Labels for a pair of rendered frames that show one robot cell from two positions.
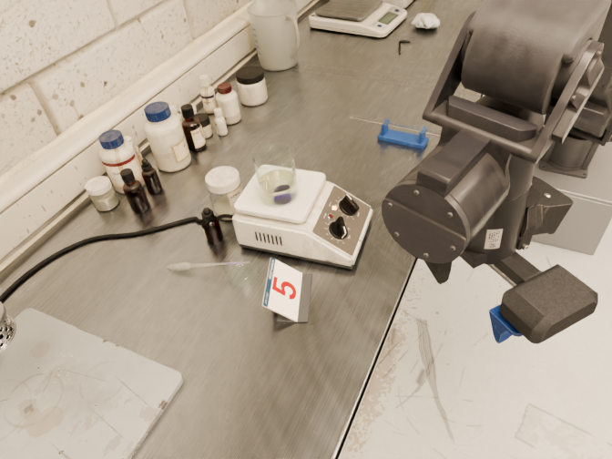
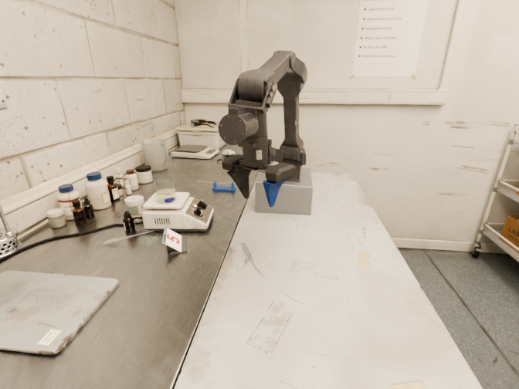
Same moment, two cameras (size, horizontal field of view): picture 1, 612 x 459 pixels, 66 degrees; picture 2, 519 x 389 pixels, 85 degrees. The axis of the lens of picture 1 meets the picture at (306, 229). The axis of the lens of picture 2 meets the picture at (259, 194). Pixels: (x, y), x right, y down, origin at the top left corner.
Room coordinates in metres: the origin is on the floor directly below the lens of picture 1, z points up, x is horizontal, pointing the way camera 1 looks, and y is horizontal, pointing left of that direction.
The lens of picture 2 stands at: (-0.30, 0.09, 1.35)
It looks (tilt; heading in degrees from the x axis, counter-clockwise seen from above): 22 degrees down; 337
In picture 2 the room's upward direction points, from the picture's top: straight up
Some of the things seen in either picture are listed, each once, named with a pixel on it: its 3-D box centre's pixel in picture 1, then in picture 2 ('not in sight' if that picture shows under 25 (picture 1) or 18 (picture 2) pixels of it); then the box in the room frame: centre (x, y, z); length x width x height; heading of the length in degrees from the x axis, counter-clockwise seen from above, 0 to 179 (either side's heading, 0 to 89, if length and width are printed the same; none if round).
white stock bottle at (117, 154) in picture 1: (120, 160); (69, 201); (0.78, 0.34, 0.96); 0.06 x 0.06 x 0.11
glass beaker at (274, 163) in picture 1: (275, 177); (164, 189); (0.58, 0.04, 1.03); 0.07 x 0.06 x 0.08; 151
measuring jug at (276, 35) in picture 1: (279, 36); (157, 155); (1.25, 0.02, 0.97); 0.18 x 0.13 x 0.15; 32
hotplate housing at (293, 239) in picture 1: (298, 214); (177, 211); (0.59, 0.01, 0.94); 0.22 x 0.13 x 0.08; 66
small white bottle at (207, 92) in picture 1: (208, 94); (119, 177); (1.04, 0.19, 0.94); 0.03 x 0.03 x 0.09
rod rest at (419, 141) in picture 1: (402, 133); (224, 185); (0.83, -0.22, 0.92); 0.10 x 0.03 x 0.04; 57
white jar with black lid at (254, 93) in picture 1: (251, 86); (144, 174); (1.07, 0.09, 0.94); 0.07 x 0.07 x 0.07
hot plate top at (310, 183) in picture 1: (280, 191); (167, 200); (0.60, 0.03, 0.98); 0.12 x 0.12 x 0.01; 66
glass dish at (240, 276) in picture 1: (241, 271); (148, 238); (0.50, 0.11, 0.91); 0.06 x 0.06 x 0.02
